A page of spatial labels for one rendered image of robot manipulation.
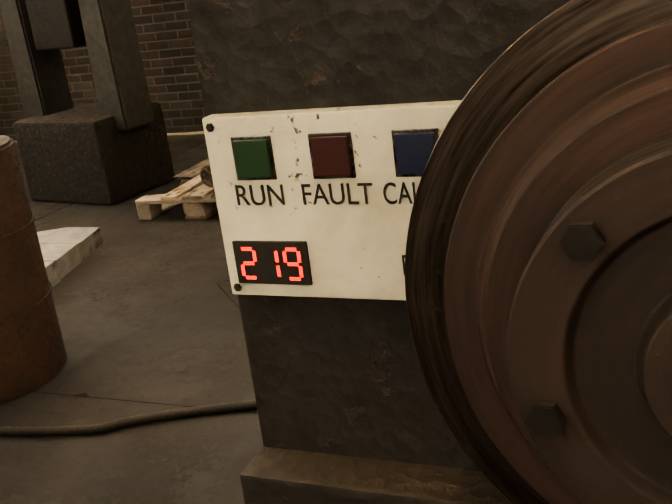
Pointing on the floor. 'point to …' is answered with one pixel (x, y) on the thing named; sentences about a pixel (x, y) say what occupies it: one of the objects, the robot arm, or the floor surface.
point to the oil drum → (23, 290)
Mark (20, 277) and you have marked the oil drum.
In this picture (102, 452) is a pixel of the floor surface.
